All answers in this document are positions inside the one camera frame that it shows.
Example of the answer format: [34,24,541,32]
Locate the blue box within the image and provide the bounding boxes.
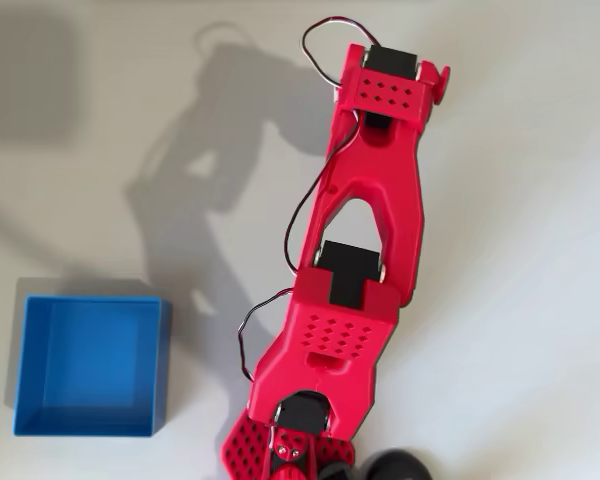
[12,294,174,438]

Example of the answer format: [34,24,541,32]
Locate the black round object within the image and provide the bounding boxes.
[363,449,434,480]

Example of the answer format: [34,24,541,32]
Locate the black red white servo cable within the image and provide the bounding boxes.
[236,288,297,385]
[283,108,362,277]
[301,17,377,90]

